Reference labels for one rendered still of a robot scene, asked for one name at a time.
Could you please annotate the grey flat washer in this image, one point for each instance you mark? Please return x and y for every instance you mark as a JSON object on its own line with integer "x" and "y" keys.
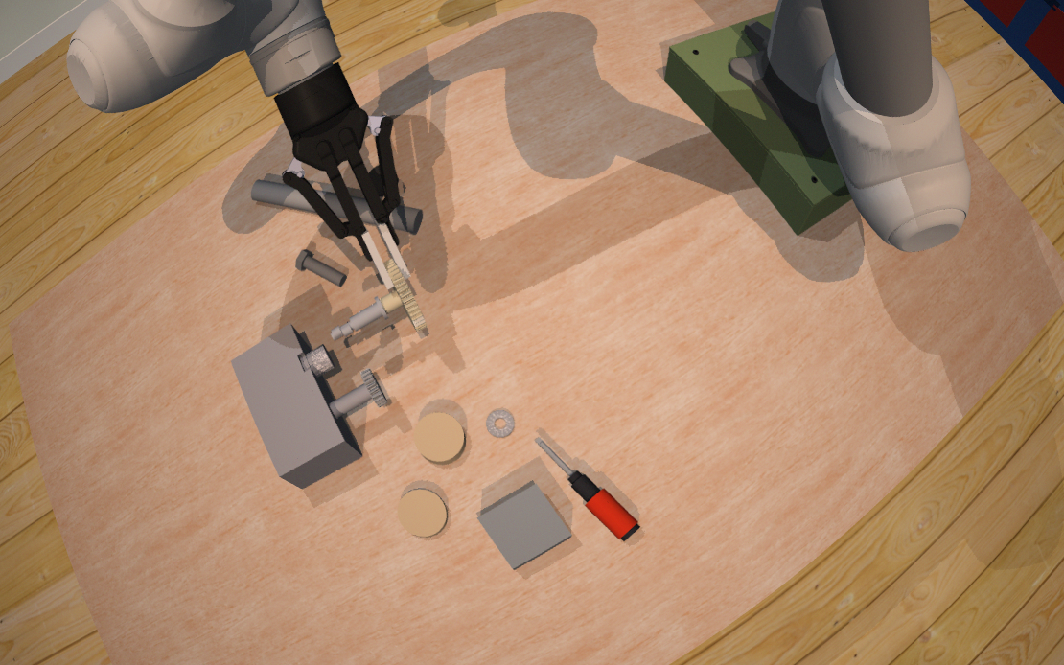
{"x": 500, "y": 414}

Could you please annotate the red-handled screwdriver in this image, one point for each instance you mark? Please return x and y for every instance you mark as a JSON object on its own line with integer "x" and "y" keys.
{"x": 618, "y": 520}

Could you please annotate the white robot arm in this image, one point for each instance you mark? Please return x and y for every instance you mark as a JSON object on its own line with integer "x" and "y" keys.
{"x": 894, "y": 125}

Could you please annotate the tan round disc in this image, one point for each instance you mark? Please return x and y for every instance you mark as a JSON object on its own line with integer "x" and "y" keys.
{"x": 440, "y": 438}
{"x": 422, "y": 513}

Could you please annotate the tan gear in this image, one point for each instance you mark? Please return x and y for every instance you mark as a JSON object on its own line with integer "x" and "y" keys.
{"x": 393, "y": 300}

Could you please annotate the grey metal cylinder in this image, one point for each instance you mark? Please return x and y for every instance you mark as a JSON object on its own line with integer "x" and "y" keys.
{"x": 402, "y": 218}

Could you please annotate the dark grey hex bolt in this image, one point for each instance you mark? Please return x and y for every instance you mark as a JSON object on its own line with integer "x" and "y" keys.
{"x": 305, "y": 260}

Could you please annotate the black short cylinder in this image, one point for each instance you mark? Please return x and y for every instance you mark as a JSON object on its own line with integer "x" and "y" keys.
{"x": 375, "y": 175}

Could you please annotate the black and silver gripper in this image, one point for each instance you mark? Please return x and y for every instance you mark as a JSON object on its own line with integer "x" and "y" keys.
{"x": 327, "y": 96}

